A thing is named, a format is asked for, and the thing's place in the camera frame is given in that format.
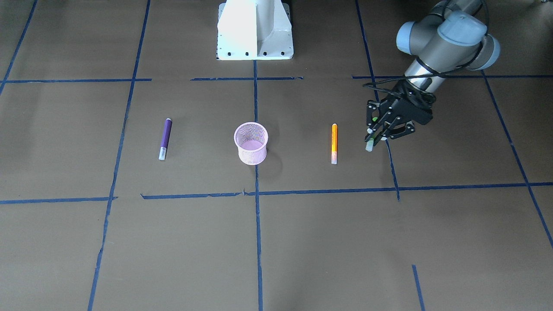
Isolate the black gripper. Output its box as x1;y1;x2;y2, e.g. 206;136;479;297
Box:
365;85;434;143

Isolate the green highlighter pen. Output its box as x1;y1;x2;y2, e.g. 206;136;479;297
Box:
365;127;375;152

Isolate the orange highlighter pen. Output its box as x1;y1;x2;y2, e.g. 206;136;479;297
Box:
331;124;338;165

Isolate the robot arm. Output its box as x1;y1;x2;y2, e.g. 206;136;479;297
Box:
365;0;501;151

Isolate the pink mesh pen holder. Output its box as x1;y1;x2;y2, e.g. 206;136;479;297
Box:
233;122;269;165

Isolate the purple marker pen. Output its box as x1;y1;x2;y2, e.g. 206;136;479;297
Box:
158;118;172;161

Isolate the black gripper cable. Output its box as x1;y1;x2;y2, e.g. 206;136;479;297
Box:
362;60;437;106

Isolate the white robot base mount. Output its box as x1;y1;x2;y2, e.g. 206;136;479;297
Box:
216;0;294;61

